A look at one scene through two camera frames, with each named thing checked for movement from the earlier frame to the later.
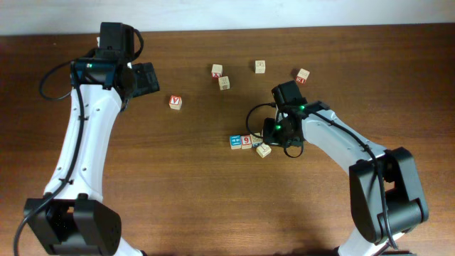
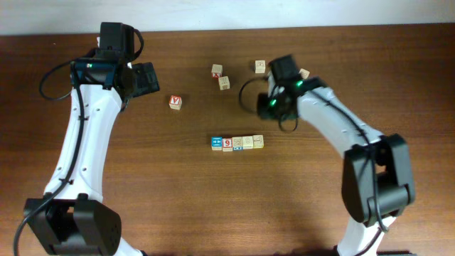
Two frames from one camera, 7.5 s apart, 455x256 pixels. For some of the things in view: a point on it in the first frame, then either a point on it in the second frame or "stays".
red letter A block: [175, 102] stays
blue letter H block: [235, 141] -> [217, 143]
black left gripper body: [148, 82] stays
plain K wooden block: [224, 83] stays
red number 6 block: [246, 141] -> [227, 144]
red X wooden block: [217, 71] stays
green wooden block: [256, 141] -> [247, 142]
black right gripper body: [274, 134] -> [268, 109]
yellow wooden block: [264, 150] -> [258, 141]
